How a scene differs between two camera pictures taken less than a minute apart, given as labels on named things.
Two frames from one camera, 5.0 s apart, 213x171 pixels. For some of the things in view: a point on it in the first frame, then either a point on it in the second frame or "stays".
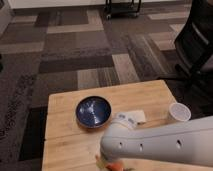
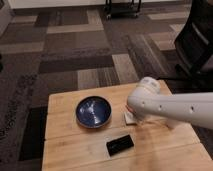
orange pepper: [115, 167] → [130, 109]
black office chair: [191, 81] stays
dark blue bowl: [93, 112] stays
